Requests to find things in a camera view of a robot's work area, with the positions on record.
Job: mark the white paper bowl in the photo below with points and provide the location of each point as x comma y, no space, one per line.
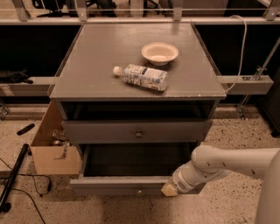
159,54

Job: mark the round metal drawer knob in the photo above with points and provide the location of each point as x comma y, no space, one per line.
139,133

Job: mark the items inside cardboard box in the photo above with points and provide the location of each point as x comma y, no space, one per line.
59,138

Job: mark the grey drawer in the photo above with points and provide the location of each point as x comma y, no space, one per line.
129,168
124,132

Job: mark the grey wooden drawer cabinet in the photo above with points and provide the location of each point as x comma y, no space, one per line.
87,89

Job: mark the clear plastic water bottle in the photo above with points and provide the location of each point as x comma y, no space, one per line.
142,76

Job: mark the metal diagonal strut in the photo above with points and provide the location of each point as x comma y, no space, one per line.
258,73

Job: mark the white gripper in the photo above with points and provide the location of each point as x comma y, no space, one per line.
181,182

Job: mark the black pole on floor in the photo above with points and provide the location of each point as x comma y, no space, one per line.
5,206

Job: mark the open cardboard box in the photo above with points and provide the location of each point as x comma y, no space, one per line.
53,157

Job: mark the black bag on shelf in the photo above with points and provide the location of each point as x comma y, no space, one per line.
19,76

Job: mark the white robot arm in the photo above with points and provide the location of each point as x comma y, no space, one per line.
209,163

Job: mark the small black remote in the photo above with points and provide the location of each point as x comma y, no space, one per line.
26,129

